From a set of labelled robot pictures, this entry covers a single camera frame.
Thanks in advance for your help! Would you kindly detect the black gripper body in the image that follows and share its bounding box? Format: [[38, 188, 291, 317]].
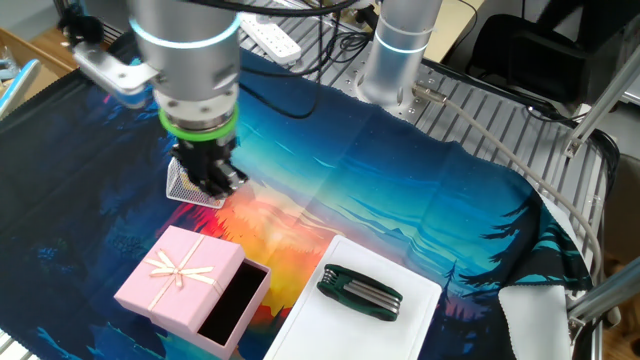
[[172, 138, 237, 184]]

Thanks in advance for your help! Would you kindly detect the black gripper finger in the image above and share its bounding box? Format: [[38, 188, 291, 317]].
[[192, 174, 236, 200], [217, 162, 250, 190]]

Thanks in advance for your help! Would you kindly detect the pink gift box lid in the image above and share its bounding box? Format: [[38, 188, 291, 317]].
[[113, 224, 246, 334]]

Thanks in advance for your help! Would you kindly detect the pink gift box base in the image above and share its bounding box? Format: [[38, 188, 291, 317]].
[[149, 257, 272, 360]]

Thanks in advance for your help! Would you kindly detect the cardboard box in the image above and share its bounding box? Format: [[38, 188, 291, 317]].
[[0, 27, 76, 119]]

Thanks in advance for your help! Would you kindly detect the white rubik's cube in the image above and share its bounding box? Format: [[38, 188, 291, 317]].
[[165, 157, 227, 210]]

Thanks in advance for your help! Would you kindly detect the white power strip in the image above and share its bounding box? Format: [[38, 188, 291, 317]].
[[238, 12, 303, 66]]

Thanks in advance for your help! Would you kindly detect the colourful landscape tablecloth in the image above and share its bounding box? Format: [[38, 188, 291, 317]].
[[0, 47, 594, 360]]

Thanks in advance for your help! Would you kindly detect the green folding hex key set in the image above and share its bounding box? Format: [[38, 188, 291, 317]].
[[316, 263, 404, 322]]

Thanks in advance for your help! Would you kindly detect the white plastic drawer cabinet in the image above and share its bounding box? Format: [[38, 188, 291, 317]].
[[263, 234, 444, 360]]

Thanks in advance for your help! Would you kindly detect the white underlay cloth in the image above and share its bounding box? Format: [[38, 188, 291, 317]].
[[497, 192, 586, 360]]

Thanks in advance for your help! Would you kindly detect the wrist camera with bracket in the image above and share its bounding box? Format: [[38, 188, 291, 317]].
[[72, 39, 159, 109]]

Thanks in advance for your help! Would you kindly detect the black cable coil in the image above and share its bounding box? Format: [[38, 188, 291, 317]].
[[319, 27, 374, 69]]

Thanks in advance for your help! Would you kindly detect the grey cable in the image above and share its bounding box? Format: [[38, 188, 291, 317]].
[[412, 82, 604, 286]]

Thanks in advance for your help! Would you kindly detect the aluminium frame profile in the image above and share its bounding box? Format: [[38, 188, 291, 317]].
[[562, 54, 640, 159], [567, 269, 640, 346]]

